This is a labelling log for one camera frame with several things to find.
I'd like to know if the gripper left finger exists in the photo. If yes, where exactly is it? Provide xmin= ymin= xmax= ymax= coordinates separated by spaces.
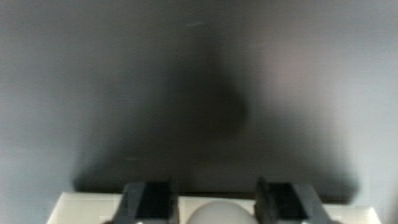
xmin=112 ymin=179 xmax=179 ymax=224

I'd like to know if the white cabinet body box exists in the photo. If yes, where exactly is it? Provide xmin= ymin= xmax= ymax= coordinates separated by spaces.
xmin=46 ymin=193 xmax=382 ymax=224

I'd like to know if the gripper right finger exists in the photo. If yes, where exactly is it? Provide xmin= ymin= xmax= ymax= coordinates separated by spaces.
xmin=254 ymin=178 xmax=334 ymax=224

